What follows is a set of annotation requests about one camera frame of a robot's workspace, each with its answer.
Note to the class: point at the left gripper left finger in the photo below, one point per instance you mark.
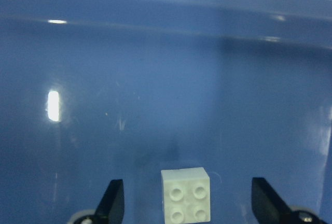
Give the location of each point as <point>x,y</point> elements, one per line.
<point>111,207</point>

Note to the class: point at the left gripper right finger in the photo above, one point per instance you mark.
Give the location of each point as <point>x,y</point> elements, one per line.
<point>267,205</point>

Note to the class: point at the white block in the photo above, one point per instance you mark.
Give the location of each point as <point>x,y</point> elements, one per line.
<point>186,195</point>

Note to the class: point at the blue plastic tray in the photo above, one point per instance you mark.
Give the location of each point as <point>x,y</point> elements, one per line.
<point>96,90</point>

